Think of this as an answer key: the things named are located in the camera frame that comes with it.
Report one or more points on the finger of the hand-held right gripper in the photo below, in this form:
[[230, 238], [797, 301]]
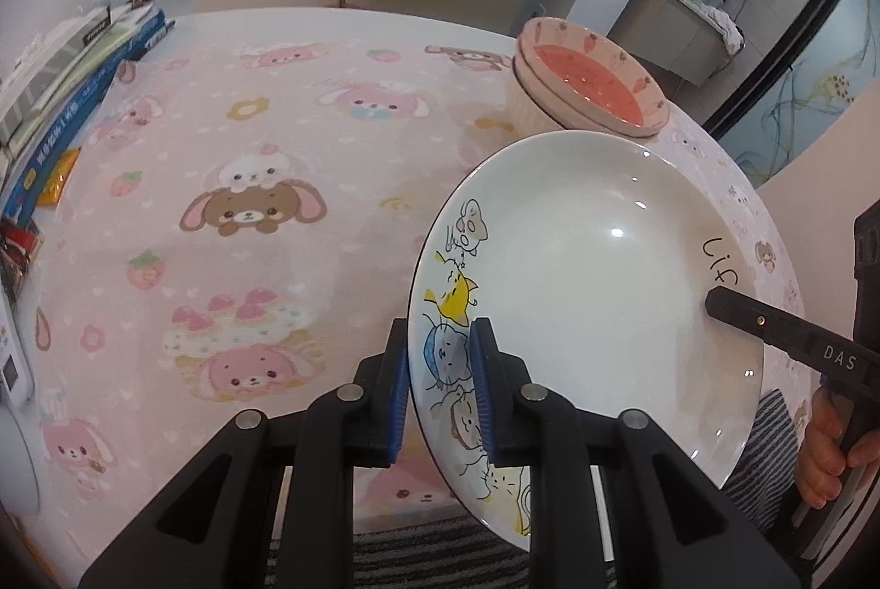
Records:
[[756, 321]]

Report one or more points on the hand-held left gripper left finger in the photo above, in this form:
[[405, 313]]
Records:
[[399, 396]]

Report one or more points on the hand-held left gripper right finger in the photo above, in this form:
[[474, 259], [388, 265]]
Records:
[[481, 396]]

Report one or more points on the white cat print plate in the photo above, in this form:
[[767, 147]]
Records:
[[605, 286]]

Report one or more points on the pink carrot print bowl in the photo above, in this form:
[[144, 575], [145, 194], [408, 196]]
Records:
[[598, 80]]

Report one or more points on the pink strawberry print bowl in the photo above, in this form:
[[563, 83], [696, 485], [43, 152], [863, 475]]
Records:
[[550, 104]]

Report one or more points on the person's right hand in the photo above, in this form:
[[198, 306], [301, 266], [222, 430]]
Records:
[[818, 458]]

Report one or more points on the striped grey clothing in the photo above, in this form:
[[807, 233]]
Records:
[[763, 458]]

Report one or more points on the glass sliding door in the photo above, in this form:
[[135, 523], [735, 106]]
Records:
[[811, 101]]

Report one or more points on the white cloth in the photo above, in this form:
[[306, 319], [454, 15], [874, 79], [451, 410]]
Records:
[[725, 27]]

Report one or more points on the beige washbasin cabinet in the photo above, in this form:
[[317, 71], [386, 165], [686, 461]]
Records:
[[660, 32]]

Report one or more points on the pink cartoon printed tablecloth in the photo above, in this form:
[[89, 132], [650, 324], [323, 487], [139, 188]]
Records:
[[275, 114]]

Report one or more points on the white digital device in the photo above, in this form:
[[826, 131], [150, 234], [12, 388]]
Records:
[[12, 362]]

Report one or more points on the orange packet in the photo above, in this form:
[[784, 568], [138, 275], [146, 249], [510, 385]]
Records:
[[58, 180]]

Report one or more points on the red packet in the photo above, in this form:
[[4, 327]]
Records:
[[15, 252]]

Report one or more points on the stack of books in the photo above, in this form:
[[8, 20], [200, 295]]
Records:
[[62, 80]]

